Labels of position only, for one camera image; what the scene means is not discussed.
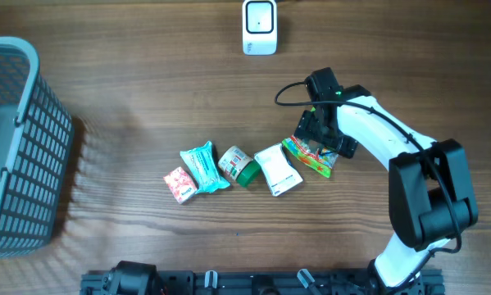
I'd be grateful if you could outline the colourful gummy candy bag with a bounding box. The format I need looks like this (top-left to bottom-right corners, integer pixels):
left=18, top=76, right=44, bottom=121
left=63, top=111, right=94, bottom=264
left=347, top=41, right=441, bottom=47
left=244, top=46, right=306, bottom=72
left=281, top=135, right=338, bottom=178

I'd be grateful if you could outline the white paper packet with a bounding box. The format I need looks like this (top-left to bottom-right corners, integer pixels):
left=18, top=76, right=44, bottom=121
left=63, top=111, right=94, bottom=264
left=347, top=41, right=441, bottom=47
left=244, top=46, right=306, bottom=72
left=254, top=143, right=303, bottom=197

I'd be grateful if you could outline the green lid jar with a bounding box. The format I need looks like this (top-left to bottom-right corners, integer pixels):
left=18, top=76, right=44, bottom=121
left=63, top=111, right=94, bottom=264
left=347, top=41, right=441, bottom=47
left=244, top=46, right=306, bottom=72
left=218, top=146, right=261, bottom=188

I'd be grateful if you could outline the teal tissue pack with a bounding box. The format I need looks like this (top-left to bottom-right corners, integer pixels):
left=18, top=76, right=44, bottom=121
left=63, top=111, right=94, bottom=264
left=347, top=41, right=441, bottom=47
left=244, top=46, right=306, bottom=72
left=180, top=141, right=230, bottom=194

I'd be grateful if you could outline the red white small box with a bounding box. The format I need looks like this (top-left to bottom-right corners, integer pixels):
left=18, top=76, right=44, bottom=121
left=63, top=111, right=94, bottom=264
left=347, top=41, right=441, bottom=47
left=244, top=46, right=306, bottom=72
left=163, top=166, right=198, bottom=204

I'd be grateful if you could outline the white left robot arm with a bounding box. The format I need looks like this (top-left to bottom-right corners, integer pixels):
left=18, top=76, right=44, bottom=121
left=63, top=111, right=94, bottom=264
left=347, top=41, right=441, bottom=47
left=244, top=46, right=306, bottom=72
left=100, top=261, right=168, bottom=295

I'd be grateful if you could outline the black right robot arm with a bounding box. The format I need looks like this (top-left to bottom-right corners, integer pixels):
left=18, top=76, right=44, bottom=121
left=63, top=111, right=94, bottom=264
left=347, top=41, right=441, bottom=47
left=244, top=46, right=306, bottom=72
left=294, top=68, right=479, bottom=294

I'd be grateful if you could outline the white barcode scanner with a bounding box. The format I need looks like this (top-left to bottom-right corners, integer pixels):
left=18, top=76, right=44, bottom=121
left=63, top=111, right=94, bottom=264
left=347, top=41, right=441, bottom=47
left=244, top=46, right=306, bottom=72
left=242, top=0, right=278, bottom=56

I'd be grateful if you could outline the grey plastic shopping basket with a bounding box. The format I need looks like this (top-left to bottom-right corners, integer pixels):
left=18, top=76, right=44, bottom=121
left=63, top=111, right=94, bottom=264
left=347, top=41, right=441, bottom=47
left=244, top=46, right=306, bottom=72
left=0, top=37, right=75, bottom=258

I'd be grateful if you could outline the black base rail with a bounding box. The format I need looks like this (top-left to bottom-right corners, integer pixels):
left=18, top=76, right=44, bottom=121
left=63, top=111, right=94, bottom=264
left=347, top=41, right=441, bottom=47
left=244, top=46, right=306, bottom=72
left=80, top=265, right=445, bottom=295

